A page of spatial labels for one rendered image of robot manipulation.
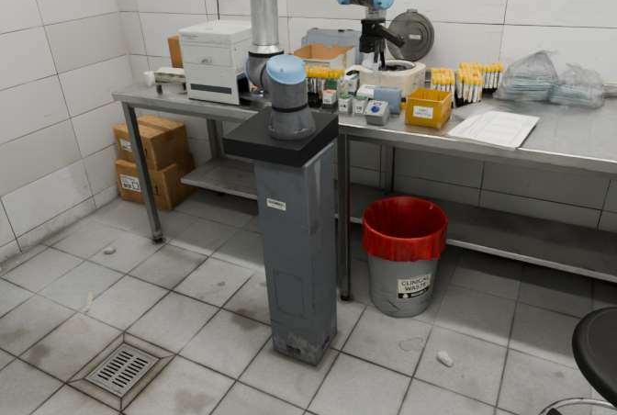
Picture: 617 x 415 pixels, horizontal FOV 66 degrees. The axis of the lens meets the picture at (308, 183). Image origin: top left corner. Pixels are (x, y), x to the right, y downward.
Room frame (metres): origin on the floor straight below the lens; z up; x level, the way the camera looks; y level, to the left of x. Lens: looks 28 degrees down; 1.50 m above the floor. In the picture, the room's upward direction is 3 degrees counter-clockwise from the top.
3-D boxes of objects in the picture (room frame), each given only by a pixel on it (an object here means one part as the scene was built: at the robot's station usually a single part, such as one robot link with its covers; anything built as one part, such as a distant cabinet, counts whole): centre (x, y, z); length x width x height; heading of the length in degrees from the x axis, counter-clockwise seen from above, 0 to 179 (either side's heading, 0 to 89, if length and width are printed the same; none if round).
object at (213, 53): (2.12, 0.32, 1.03); 0.31 x 0.27 x 0.30; 61
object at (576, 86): (1.80, -1.07, 0.94); 0.20 x 0.17 x 0.14; 42
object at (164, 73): (2.43, 0.66, 0.90); 0.25 x 0.11 x 0.05; 61
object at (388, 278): (1.71, -0.39, 0.22); 0.38 x 0.37 x 0.44; 61
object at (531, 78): (1.90, -0.91, 0.97); 0.26 x 0.17 x 0.19; 77
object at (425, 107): (1.65, -0.45, 0.93); 0.13 x 0.13 x 0.10; 59
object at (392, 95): (1.76, -0.32, 0.92); 0.10 x 0.07 x 0.10; 68
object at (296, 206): (1.46, 0.04, 0.44); 0.20 x 0.20 x 0.87; 61
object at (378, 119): (1.67, -0.27, 0.92); 0.13 x 0.07 x 0.08; 151
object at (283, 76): (1.46, 0.05, 1.11); 0.13 x 0.12 x 0.14; 30
